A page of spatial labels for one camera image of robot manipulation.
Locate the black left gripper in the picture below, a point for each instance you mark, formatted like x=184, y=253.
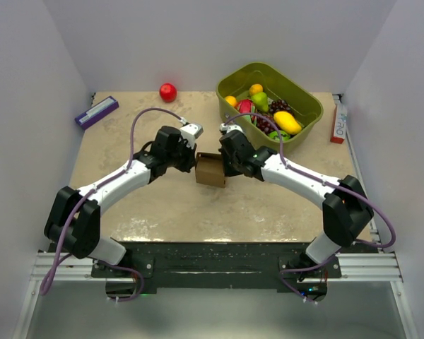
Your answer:
x=191, y=157

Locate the red white toothpaste box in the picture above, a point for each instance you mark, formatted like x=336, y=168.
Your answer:
x=338, y=130

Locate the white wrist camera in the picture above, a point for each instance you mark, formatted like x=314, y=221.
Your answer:
x=227, y=128
x=191, y=132

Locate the brown cardboard paper box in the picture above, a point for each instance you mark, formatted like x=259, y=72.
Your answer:
x=209, y=170

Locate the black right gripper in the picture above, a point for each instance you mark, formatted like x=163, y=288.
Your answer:
x=228, y=171

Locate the yellow mango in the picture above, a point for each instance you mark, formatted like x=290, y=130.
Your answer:
x=287, y=122

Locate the aluminium front rail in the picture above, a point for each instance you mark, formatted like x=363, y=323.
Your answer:
x=350, y=267

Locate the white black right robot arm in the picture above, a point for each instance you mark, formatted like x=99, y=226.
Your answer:
x=344, y=214

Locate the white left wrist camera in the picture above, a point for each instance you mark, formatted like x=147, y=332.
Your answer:
x=191, y=132

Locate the red apple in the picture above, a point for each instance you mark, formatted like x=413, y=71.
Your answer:
x=168, y=92

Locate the yellow orange fruit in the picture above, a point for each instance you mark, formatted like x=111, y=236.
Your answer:
x=231, y=100

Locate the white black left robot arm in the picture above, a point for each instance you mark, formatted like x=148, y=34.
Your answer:
x=74, y=220

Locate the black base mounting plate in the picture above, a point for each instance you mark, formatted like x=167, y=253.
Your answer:
x=271, y=257

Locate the red grape bunch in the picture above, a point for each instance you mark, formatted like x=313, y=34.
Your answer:
x=265, y=123

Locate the pink dragon fruit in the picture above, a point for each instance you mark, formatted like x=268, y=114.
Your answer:
x=247, y=106

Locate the purple rectangular box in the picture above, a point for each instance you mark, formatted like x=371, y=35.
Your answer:
x=97, y=112

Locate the green plastic tub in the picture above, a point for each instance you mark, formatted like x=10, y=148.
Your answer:
x=307, y=110

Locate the dark purple grape bunch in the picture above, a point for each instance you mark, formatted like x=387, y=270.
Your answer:
x=278, y=106

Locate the green pear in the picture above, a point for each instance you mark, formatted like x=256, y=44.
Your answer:
x=260, y=101

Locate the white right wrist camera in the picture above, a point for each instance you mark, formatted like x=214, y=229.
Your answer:
x=227, y=128

